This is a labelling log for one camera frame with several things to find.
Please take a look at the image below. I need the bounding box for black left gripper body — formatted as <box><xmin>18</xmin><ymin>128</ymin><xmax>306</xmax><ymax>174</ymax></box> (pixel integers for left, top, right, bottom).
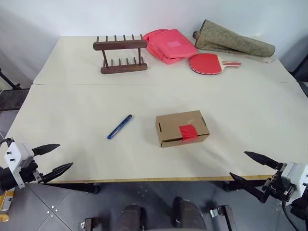
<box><xmin>19</xmin><ymin>158</ymin><xmax>46</xmax><ymax>185</ymax></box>

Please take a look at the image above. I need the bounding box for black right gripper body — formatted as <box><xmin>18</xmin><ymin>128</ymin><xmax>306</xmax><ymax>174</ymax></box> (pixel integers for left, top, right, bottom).
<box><xmin>263</xmin><ymin>163</ymin><xmax>295</xmax><ymax>203</ymax></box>

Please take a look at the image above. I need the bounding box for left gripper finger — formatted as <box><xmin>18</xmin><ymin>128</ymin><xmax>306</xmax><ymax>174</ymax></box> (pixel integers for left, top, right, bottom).
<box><xmin>32</xmin><ymin>143</ymin><xmax>61</xmax><ymax>156</ymax></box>
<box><xmin>42</xmin><ymin>162</ymin><xmax>74</xmax><ymax>184</ymax></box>

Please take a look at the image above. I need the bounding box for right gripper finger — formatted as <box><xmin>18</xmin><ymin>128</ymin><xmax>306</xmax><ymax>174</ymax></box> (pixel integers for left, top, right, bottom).
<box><xmin>244</xmin><ymin>151</ymin><xmax>283</xmax><ymax>170</ymax></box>
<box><xmin>230</xmin><ymin>172</ymin><xmax>270</xmax><ymax>204</ymax></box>

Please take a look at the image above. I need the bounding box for brown cardboard box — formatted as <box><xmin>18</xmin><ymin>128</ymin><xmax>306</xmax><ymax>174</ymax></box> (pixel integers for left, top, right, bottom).
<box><xmin>155</xmin><ymin>110</ymin><xmax>210</xmax><ymax>148</ymax></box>

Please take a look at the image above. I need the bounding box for black table base bar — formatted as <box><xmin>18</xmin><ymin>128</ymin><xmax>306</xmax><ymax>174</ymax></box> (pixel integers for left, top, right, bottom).
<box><xmin>222</xmin><ymin>179</ymin><xmax>268</xmax><ymax>192</ymax></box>
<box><xmin>44</xmin><ymin>182</ymin><xmax>101</xmax><ymax>194</ymax></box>

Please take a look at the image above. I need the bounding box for black floor mat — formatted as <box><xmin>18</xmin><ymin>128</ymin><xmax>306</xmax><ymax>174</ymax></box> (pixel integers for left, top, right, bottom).
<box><xmin>0</xmin><ymin>88</ymin><xmax>30</xmax><ymax>111</ymax></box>

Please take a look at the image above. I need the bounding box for dark rounded shape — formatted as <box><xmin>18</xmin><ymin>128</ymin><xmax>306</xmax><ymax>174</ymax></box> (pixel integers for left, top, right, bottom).
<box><xmin>116</xmin><ymin>204</ymin><xmax>147</xmax><ymax>231</ymax></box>
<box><xmin>172</xmin><ymin>197</ymin><xmax>207</xmax><ymax>231</ymax></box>

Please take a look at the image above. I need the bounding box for black tripod stand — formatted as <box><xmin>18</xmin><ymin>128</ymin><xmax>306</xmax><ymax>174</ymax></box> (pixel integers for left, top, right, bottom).
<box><xmin>0</xmin><ymin>68</ymin><xmax>21</xmax><ymax>90</ymax></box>

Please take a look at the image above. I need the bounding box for red tape strip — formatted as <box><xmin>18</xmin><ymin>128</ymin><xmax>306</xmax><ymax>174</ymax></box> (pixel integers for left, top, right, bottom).
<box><xmin>178</xmin><ymin>124</ymin><xmax>199</xmax><ymax>142</ymax></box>

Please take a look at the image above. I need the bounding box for dark grey furniture piece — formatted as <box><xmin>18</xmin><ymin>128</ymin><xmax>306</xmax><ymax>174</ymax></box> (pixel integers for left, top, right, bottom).
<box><xmin>294</xmin><ymin>68</ymin><xmax>308</xmax><ymax>98</ymax></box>

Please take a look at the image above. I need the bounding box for red table tennis paddle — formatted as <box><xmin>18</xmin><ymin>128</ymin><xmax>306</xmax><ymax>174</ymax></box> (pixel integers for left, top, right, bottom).
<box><xmin>188</xmin><ymin>52</ymin><xmax>243</xmax><ymax>76</ymax></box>

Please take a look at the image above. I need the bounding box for olive patterned rolled scroll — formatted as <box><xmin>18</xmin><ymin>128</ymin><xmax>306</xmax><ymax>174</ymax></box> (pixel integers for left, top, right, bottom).
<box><xmin>192</xmin><ymin>19</ymin><xmax>276</xmax><ymax>64</ymax></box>

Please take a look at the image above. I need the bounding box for dark wooden peg rack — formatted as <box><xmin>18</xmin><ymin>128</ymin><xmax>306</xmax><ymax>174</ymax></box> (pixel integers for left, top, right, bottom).
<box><xmin>93</xmin><ymin>34</ymin><xmax>149</xmax><ymax>75</ymax></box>

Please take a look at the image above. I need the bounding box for pink fabric bag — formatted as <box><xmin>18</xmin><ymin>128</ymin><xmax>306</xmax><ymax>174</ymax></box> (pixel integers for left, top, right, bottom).
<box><xmin>142</xmin><ymin>28</ymin><xmax>199</xmax><ymax>65</ymax></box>

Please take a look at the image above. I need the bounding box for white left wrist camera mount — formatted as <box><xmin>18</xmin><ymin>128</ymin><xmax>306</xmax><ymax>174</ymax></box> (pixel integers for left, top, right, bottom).
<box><xmin>4</xmin><ymin>142</ymin><xmax>35</xmax><ymax>189</ymax></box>

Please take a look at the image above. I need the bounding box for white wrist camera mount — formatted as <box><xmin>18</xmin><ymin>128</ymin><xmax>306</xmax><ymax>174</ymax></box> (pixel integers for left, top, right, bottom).
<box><xmin>280</xmin><ymin>161</ymin><xmax>308</xmax><ymax>197</ymax></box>
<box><xmin>4</xmin><ymin>142</ymin><xmax>35</xmax><ymax>189</ymax></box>

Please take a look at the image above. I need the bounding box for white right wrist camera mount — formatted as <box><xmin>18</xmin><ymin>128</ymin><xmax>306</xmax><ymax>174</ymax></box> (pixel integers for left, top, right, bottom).
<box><xmin>280</xmin><ymin>161</ymin><xmax>308</xmax><ymax>197</ymax></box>

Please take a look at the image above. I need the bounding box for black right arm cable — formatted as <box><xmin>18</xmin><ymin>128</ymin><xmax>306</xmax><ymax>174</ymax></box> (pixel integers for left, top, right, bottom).
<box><xmin>281</xmin><ymin>199</ymin><xmax>304</xmax><ymax>231</ymax></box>

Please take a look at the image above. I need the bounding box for metal bracket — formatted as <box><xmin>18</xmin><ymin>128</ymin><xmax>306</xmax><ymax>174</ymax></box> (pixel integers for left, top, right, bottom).
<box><xmin>209</xmin><ymin>205</ymin><xmax>234</xmax><ymax>231</ymax></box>
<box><xmin>78</xmin><ymin>217</ymin><xmax>101</xmax><ymax>231</ymax></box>

